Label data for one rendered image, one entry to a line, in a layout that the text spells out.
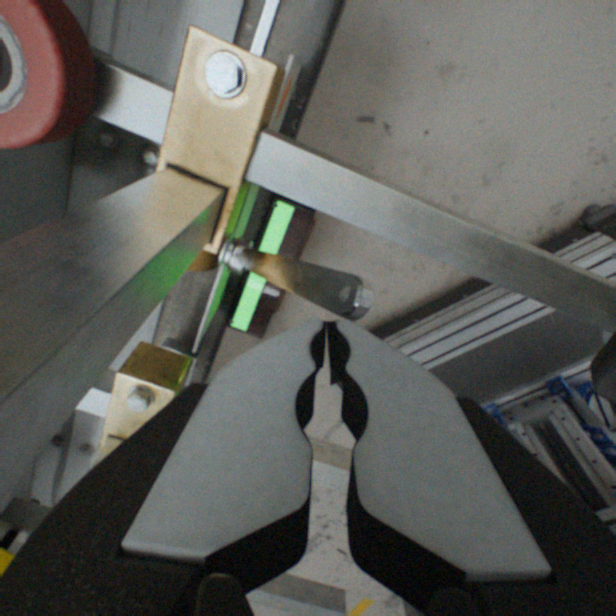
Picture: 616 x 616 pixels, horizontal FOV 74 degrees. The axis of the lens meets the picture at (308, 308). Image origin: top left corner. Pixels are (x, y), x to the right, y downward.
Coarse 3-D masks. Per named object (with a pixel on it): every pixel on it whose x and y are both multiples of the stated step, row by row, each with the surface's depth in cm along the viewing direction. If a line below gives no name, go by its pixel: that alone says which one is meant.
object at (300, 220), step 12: (300, 216) 42; (288, 228) 43; (300, 228) 43; (288, 240) 43; (300, 240) 43; (288, 252) 44; (264, 288) 46; (276, 288) 46; (264, 300) 47; (264, 312) 48; (252, 324) 48; (264, 324) 48
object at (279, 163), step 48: (96, 48) 25; (96, 96) 23; (144, 96) 23; (288, 144) 24; (288, 192) 25; (336, 192) 25; (384, 192) 25; (432, 240) 27; (480, 240) 26; (528, 288) 28; (576, 288) 28
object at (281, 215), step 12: (276, 216) 42; (288, 216) 42; (276, 228) 43; (264, 240) 44; (276, 240) 43; (276, 252) 44; (252, 276) 46; (252, 288) 46; (252, 300) 47; (240, 312) 48; (252, 312) 48; (240, 324) 48
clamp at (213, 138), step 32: (192, 32) 21; (192, 64) 22; (256, 64) 21; (192, 96) 22; (256, 96) 22; (192, 128) 23; (224, 128) 23; (256, 128) 23; (160, 160) 24; (192, 160) 24; (224, 160) 24; (224, 224) 26
